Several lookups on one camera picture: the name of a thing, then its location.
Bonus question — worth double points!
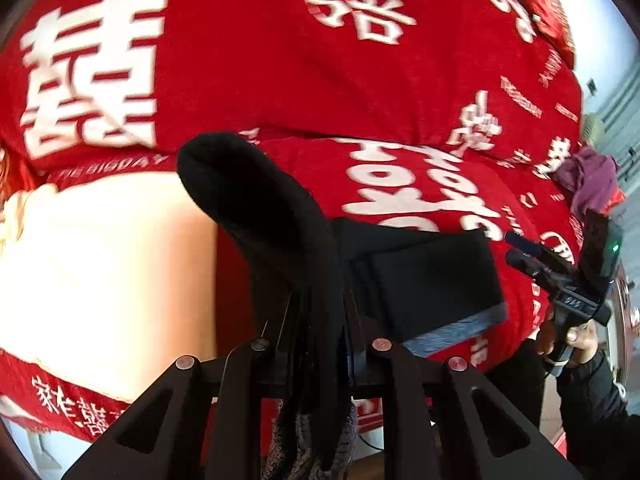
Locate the grey leaf-patterned cloth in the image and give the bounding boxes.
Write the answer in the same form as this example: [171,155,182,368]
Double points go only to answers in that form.
[262,301,506,479]

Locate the black pants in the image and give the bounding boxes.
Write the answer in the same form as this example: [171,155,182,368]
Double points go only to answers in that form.
[177,133,503,467]

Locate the right forearm black sleeve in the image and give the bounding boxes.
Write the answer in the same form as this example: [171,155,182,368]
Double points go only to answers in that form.
[484,339,640,480]

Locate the person's right hand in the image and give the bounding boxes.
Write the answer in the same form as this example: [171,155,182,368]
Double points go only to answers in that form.
[534,306,600,369]

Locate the purple cloth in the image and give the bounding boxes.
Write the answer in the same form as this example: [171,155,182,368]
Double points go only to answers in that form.
[551,146,618,223]

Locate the red sofa cover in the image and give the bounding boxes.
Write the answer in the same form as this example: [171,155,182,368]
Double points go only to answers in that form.
[0,0,632,461]

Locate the red round wall decoration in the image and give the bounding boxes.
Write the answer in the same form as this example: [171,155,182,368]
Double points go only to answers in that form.
[521,0,576,70]

